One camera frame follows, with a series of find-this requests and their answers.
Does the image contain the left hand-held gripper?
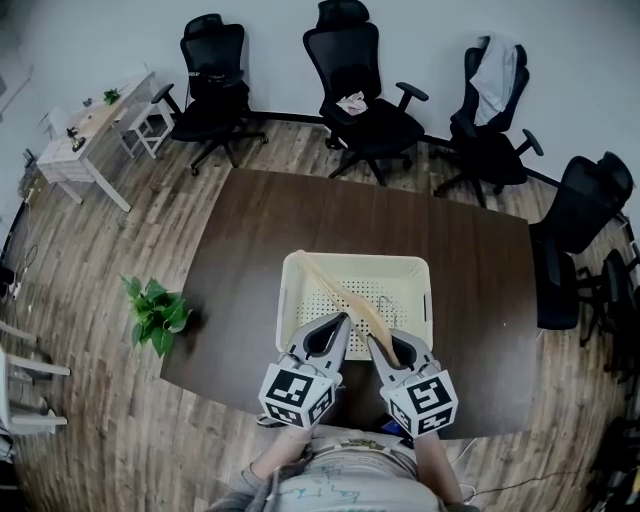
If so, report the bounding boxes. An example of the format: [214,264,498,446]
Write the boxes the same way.
[258,312,353,430]

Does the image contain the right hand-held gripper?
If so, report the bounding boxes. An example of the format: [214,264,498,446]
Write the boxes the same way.
[366,329,459,438]

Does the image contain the wooden clothes hanger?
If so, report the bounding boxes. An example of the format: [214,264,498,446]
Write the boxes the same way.
[294,248,404,366]

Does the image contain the cream plastic basket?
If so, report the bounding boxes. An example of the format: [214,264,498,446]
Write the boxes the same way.
[276,251,432,362]

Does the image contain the person's left forearm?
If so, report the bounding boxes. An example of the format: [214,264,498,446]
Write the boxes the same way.
[249,427,314,494]

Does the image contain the person's right forearm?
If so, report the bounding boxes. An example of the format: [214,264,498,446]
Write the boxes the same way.
[412,432,466,506]

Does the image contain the person's grey white clothing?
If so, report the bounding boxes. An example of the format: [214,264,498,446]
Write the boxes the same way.
[207,434,481,512]

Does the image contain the green potted plant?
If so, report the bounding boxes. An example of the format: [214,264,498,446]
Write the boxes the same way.
[119,273,194,359]

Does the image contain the black mesh office chair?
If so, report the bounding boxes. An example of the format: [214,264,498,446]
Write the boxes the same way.
[528,151,635,331]

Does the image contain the pink crumpled cloth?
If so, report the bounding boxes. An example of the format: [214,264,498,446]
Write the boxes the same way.
[335,90,372,119]

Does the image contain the white stool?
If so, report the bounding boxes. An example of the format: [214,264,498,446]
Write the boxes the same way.
[115,102,176,160]

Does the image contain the white garment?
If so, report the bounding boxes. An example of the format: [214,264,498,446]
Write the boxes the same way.
[472,34,519,127]

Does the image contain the white desk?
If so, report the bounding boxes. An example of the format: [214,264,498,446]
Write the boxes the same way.
[0,319,71,436]

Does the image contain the light wooden desk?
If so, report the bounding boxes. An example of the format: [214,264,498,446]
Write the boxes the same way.
[35,70,157,214]

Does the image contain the white floor cable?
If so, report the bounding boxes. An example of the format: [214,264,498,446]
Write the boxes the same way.
[439,439,481,501]

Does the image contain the black floor cable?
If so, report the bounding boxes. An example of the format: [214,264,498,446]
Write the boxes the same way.
[474,469,596,496]

